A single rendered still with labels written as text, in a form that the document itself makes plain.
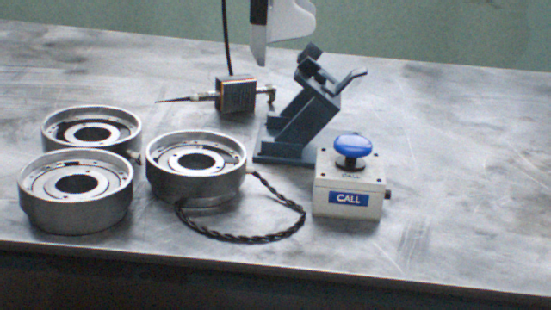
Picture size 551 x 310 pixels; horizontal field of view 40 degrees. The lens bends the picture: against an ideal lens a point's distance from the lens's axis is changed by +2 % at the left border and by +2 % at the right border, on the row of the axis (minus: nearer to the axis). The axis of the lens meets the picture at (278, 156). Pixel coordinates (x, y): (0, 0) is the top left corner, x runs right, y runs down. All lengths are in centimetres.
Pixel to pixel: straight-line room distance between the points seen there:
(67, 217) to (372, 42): 182
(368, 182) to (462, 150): 23
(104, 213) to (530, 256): 41
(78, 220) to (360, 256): 26
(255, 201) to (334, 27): 166
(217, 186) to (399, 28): 172
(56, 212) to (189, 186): 13
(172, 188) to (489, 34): 182
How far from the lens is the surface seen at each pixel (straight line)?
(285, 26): 68
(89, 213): 70
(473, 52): 247
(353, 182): 74
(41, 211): 71
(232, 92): 96
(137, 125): 84
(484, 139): 99
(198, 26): 243
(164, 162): 78
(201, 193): 74
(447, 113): 105
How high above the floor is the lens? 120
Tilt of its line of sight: 27 degrees down
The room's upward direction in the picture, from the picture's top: 5 degrees clockwise
